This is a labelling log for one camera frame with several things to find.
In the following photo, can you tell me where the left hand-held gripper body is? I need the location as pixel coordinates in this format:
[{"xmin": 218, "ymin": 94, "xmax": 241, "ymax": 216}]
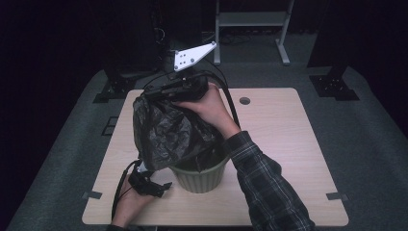
[{"xmin": 128, "ymin": 161, "xmax": 166, "ymax": 198}]

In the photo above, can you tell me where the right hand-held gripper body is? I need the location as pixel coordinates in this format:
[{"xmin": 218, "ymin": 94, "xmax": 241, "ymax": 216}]
[{"xmin": 160, "ymin": 40, "xmax": 218, "ymax": 103}]

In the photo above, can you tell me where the green plastic trash bin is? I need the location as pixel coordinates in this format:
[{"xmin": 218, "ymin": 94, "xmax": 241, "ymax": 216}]
[{"xmin": 168, "ymin": 153, "xmax": 231, "ymax": 194}]

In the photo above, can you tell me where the black plastic garbage bag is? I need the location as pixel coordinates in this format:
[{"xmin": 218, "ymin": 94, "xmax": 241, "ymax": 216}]
[{"xmin": 132, "ymin": 94, "xmax": 230, "ymax": 172}]

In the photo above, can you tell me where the person's left hand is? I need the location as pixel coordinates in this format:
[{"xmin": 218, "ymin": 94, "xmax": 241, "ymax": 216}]
[{"xmin": 111, "ymin": 175, "xmax": 156, "ymax": 229}]

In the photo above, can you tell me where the person's right hand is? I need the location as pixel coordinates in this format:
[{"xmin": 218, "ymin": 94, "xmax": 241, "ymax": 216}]
[{"xmin": 174, "ymin": 82, "xmax": 242, "ymax": 141}]

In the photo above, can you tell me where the black stand base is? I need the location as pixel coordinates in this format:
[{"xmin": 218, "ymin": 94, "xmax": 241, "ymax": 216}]
[
  {"xmin": 92, "ymin": 61, "xmax": 162, "ymax": 104},
  {"xmin": 307, "ymin": 64, "xmax": 360, "ymax": 102}
]

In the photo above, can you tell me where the grey tape strip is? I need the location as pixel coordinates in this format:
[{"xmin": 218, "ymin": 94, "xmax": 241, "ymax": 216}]
[
  {"xmin": 81, "ymin": 191, "xmax": 103, "ymax": 200},
  {"xmin": 325, "ymin": 192, "xmax": 349, "ymax": 202}
]

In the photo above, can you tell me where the looped black floor cable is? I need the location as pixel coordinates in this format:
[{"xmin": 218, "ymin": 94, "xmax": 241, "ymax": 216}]
[{"xmin": 142, "ymin": 70, "xmax": 176, "ymax": 90}]

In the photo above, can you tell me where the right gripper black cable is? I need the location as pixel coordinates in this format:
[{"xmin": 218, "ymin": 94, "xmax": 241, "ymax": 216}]
[{"xmin": 196, "ymin": 70, "xmax": 242, "ymax": 130}]

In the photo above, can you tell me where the tangled cable bundle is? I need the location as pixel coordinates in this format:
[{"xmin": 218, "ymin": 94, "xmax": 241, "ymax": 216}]
[{"xmin": 220, "ymin": 32, "xmax": 253, "ymax": 46}]

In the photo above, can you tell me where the white metal stand frame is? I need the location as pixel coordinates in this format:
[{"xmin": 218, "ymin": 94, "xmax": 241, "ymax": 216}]
[{"xmin": 213, "ymin": 0, "xmax": 295, "ymax": 66}]

